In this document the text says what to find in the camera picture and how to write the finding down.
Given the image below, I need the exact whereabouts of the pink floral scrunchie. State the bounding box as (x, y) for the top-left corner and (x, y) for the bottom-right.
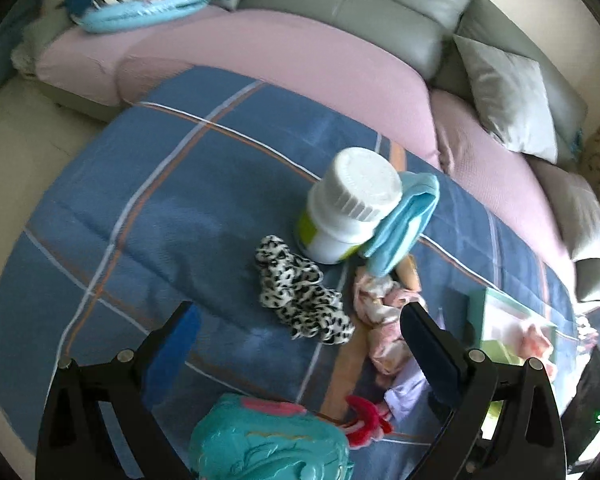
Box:
(352, 265), (428, 376)

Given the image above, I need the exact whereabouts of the grey pillow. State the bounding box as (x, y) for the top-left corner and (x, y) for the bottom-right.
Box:
(530, 157), (600, 261)
(452, 34), (560, 163)
(572, 255), (600, 303)

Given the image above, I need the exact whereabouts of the light blue face mask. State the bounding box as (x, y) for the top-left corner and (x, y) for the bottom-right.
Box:
(362, 171), (441, 278)

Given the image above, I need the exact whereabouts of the purple cloth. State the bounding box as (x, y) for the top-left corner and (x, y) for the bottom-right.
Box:
(382, 365), (431, 421)

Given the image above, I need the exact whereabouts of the gold round sauce cup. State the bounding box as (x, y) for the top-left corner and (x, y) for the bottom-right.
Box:
(397, 255), (423, 293)

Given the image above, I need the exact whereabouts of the teal printed wipes pack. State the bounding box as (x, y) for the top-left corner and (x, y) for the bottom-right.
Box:
(187, 392), (353, 480)

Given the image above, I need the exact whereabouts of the teal shallow cardboard box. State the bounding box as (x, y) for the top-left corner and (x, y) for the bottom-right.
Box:
(464, 287), (578, 376)

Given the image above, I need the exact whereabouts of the leopard print scrunchie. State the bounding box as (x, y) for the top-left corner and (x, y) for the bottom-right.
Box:
(254, 235), (356, 345)

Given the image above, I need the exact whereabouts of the light blue inflatable cushion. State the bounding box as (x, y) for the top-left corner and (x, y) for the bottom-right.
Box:
(75, 0), (206, 35)

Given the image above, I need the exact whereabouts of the red hair tie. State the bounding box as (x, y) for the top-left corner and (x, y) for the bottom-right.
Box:
(345, 394), (396, 450)

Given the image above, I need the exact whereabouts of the white bottle green label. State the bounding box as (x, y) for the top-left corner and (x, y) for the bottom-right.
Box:
(295, 147), (405, 265)

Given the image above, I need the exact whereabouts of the grey leather sofa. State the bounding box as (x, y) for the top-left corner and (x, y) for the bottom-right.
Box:
(10, 0), (588, 163)

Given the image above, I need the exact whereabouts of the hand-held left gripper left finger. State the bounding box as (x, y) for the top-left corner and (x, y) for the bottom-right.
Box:
(35, 301), (203, 480)

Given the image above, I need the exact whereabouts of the pink ribbed seat cushion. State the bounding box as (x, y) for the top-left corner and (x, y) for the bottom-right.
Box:
(430, 89), (578, 306)
(34, 7), (153, 108)
(116, 9), (442, 171)

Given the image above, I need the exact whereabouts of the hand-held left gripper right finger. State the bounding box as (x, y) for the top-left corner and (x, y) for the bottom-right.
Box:
(400, 302), (568, 480)

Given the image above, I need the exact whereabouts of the pink white fluffy scrunchie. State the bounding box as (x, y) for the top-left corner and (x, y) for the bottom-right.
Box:
(517, 322), (556, 358)

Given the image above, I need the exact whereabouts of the blue plaid blanket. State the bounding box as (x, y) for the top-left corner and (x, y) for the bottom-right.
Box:
(0, 64), (581, 480)

